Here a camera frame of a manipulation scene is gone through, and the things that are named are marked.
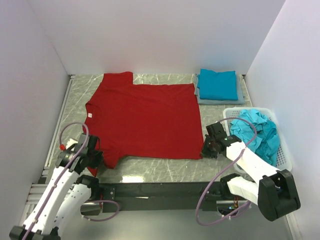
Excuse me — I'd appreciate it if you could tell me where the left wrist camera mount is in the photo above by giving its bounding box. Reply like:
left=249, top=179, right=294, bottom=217
left=59, top=138, right=78, bottom=151

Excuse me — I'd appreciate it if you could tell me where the red t shirt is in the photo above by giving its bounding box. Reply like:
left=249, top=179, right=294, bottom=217
left=85, top=71, right=204, bottom=169

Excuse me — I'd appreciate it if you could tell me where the crumpled teal t shirt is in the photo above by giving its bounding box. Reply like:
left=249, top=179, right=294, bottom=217
left=229, top=109, right=280, bottom=167

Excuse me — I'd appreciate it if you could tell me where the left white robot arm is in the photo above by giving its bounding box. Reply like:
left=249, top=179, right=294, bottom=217
left=9, top=133, right=103, bottom=240

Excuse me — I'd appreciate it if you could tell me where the aluminium frame rail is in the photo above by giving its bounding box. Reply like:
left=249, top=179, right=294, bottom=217
left=26, top=74, right=292, bottom=216

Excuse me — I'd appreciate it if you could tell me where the folded blue t shirt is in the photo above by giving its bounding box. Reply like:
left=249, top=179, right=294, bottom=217
left=197, top=69, right=238, bottom=101

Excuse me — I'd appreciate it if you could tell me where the folded grey-blue t shirt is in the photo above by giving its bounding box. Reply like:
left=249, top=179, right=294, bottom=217
left=194, top=74, right=245, bottom=105

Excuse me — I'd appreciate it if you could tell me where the black base beam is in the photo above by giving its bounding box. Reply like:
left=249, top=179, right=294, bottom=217
left=91, top=181, right=235, bottom=211

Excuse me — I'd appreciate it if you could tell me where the white plastic basket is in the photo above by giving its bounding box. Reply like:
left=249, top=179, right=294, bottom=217
left=223, top=107, right=292, bottom=171

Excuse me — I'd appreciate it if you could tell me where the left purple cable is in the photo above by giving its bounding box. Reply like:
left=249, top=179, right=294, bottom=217
left=21, top=121, right=121, bottom=240

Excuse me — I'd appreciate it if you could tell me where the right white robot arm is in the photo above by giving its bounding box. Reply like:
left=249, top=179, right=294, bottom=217
left=201, top=122, right=301, bottom=221

